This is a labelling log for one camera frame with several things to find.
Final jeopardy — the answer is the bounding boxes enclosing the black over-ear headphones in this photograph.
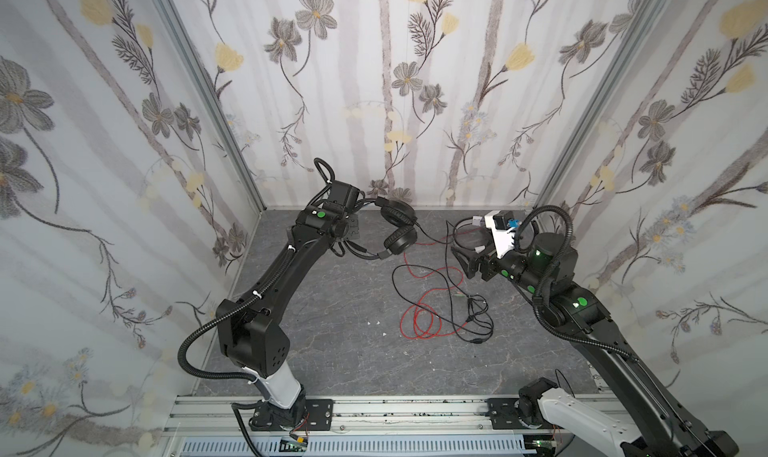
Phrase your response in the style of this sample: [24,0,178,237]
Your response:
[342,197,418,261]

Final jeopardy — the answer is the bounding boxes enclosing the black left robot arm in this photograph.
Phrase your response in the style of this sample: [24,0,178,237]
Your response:
[216,181,360,428]

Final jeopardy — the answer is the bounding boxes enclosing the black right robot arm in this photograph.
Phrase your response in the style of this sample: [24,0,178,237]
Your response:
[452,232,739,456]

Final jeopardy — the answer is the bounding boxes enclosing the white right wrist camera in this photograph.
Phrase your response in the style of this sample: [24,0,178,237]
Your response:
[483,210,520,259]

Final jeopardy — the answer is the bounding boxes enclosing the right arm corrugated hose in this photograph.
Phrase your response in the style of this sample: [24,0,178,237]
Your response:
[517,204,637,362]

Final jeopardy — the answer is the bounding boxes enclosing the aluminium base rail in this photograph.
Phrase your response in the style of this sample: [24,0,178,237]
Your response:
[161,395,601,457]

